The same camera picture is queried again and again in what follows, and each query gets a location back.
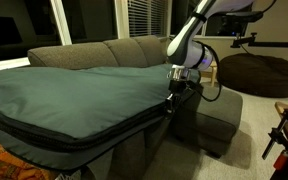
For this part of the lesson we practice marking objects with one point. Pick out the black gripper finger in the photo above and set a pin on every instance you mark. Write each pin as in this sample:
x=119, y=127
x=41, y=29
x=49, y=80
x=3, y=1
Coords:
x=169, y=105
x=177, y=100

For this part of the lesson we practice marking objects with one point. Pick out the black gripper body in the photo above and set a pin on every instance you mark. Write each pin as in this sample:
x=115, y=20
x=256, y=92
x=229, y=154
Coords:
x=180, y=86

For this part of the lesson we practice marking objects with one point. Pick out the green zippered bag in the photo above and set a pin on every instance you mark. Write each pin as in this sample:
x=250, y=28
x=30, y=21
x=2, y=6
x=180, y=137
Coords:
x=84, y=96

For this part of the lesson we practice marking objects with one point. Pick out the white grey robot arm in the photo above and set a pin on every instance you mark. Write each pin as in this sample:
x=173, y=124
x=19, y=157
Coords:
x=190, y=46

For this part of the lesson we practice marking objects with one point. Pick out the small wooden stool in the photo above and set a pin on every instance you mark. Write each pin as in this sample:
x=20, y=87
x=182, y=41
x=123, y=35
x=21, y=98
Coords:
x=214, y=75

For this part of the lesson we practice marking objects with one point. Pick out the grey fabric sofa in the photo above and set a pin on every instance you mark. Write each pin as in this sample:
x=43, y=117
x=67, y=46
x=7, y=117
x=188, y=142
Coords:
x=210, y=113

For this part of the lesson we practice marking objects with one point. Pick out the white window blind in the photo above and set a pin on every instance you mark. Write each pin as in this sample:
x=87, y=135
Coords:
x=147, y=16

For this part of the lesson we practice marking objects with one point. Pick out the dark brown beanbag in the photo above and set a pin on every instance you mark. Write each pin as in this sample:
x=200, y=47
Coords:
x=260, y=75

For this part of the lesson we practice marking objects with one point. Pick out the black orange bar clamp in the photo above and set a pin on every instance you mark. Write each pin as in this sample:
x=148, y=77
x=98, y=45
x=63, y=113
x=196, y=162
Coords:
x=277, y=133

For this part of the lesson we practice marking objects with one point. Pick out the orange patterned blanket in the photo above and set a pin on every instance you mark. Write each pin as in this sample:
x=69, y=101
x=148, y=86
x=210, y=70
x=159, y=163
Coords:
x=7, y=163

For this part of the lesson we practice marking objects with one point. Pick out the white window frame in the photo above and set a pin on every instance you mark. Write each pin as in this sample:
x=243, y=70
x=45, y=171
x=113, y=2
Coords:
x=60, y=23

